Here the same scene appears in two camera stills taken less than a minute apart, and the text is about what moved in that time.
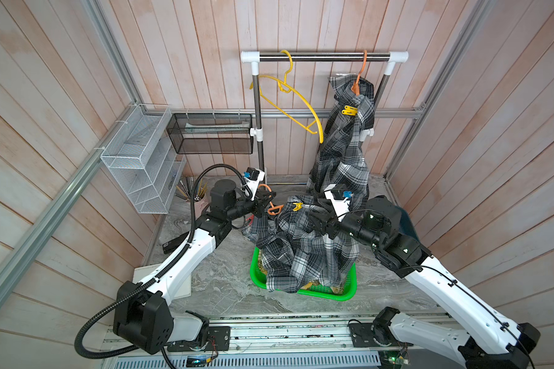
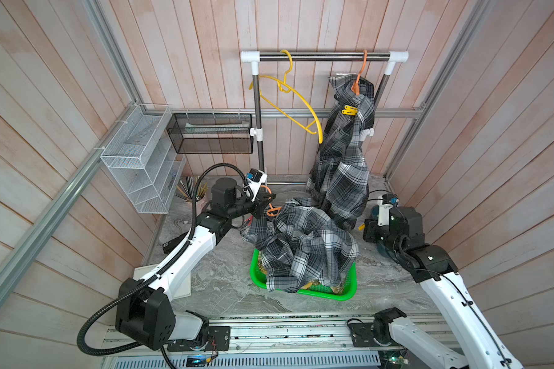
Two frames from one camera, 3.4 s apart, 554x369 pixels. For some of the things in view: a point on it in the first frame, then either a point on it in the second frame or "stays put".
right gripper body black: (335, 228) to (375, 234)
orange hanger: (273, 211) stays put
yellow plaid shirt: (337, 290) stays put
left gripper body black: (255, 207) stays put
